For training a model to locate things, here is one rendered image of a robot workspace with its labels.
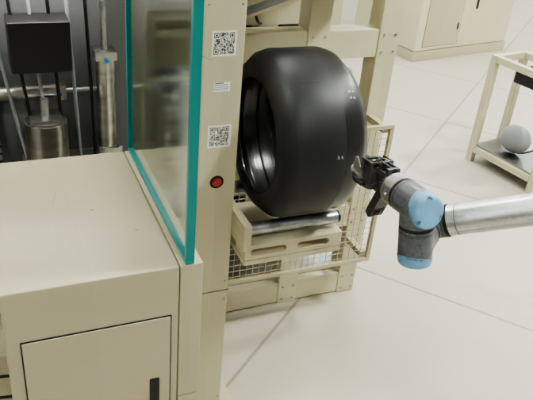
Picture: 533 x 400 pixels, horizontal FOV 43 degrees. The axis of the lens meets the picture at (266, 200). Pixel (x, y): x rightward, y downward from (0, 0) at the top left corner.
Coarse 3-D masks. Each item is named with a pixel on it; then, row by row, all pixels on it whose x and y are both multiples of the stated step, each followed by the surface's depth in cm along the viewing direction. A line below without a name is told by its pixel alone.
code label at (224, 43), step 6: (228, 30) 190; (234, 30) 190; (216, 36) 189; (222, 36) 190; (228, 36) 190; (234, 36) 191; (216, 42) 190; (222, 42) 191; (228, 42) 191; (234, 42) 192; (216, 48) 191; (222, 48) 192; (228, 48) 192; (234, 48) 193; (216, 54) 192; (222, 54) 192; (228, 54) 193; (234, 54) 194
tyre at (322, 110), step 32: (256, 64) 212; (288, 64) 203; (320, 64) 206; (256, 96) 243; (288, 96) 198; (320, 96) 200; (256, 128) 248; (288, 128) 198; (320, 128) 198; (352, 128) 202; (256, 160) 247; (288, 160) 200; (320, 160) 200; (352, 160) 205; (256, 192) 226; (288, 192) 206; (320, 192) 208
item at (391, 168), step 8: (368, 160) 182; (376, 160) 181; (384, 160) 184; (392, 160) 183; (368, 168) 183; (376, 168) 182; (384, 168) 181; (392, 168) 178; (400, 168) 178; (368, 176) 183; (376, 176) 183; (384, 176) 179; (368, 184) 184; (376, 184) 183
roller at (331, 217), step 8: (296, 216) 226; (304, 216) 227; (312, 216) 227; (320, 216) 228; (328, 216) 229; (336, 216) 230; (256, 224) 220; (264, 224) 221; (272, 224) 221; (280, 224) 222; (288, 224) 224; (296, 224) 225; (304, 224) 226; (312, 224) 227; (320, 224) 229; (256, 232) 220; (264, 232) 221; (272, 232) 223
